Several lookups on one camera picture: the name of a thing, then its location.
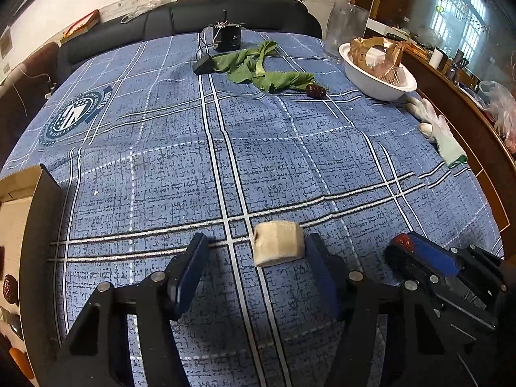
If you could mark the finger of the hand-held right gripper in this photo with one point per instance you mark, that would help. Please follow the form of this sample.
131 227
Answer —
403 264
433 252

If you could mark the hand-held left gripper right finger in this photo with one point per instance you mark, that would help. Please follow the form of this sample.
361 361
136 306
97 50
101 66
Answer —
322 278

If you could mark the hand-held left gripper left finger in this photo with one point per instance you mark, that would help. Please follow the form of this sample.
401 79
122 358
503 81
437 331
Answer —
189 278

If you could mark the dark red date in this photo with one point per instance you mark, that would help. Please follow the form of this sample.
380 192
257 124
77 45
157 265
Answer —
315 90
402 242
9 288

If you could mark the cardboard box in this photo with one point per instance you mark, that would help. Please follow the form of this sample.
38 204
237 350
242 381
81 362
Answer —
40 229

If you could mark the white work glove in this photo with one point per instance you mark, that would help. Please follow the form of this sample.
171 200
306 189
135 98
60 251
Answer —
439 133

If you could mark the blue plaid tablecloth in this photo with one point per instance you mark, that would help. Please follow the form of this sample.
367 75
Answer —
262 149

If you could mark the wooden sideboard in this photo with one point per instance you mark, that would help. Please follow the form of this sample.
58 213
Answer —
463 109

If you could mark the translucent plastic bag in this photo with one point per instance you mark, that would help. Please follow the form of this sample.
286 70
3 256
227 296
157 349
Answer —
500 105

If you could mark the white bowl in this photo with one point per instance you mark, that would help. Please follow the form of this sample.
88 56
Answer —
375 84

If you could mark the white cup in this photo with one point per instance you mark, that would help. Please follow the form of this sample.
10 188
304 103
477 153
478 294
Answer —
435 58

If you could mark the green leafy vegetable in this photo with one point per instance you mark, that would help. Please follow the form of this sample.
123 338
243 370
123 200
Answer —
282 80

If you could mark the brown plastic wrapper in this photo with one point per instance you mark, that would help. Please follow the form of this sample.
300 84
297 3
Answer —
375 56

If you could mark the black power adapter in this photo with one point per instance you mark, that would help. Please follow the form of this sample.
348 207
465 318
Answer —
202 64

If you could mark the green cloth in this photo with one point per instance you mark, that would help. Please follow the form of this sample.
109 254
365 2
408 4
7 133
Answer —
238 62

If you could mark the clear plastic container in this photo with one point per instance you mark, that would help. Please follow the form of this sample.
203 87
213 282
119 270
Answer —
344 24

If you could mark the black electronic device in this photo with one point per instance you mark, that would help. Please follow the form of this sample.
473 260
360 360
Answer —
227 36

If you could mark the black sofa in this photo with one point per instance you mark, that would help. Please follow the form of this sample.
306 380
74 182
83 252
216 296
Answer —
181 20

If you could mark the red flat box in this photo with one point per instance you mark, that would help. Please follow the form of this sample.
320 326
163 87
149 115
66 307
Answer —
80 25

